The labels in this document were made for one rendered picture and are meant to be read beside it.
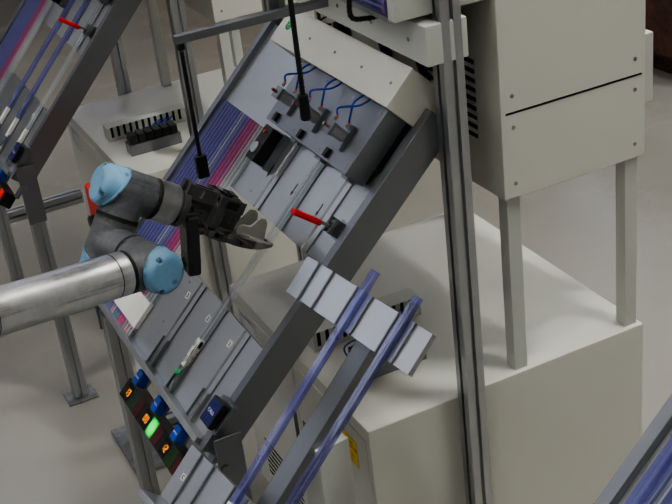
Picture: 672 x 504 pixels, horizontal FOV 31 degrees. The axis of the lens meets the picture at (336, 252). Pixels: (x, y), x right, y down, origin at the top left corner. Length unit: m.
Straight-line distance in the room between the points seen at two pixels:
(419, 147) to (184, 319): 0.61
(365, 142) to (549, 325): 0.69
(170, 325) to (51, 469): 1.12
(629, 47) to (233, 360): 0.92
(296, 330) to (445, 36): 0.57
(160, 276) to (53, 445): 1.62
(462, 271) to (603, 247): 2.01
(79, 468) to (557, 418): 1.44
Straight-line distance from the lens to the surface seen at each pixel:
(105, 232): 2.12
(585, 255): 4.15
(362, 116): 2.16
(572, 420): 2.61
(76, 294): 1.95
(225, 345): 2.27
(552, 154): 2.29
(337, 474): 2.01
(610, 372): 2.61
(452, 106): 2.08
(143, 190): 2.13
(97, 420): 3.63
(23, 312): 1.91
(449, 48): 2.04
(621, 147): 2.39
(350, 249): 2.12
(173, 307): 2.47
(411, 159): 2.12
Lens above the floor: 2.00
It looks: 28 degrees down
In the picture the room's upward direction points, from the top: 7 degrees counter-clockwise
